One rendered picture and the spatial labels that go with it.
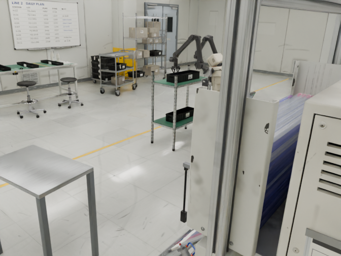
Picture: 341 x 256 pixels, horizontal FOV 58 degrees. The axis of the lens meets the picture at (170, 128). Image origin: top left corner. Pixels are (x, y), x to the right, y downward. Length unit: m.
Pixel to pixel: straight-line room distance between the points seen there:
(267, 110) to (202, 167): 0.19
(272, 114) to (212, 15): 12.17
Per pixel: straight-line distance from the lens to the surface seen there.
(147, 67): 8.92
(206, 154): 0.62
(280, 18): 11.48
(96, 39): 9.34
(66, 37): 8.76
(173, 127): 4.33
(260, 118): 0.54
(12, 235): 3.14
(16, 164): 2.49
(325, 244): 0.61
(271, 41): 11.58
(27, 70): 6.52
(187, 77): 4.54
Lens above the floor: 1.84
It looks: 20 degrees down
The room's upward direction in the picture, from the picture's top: 2 degrees clockwise
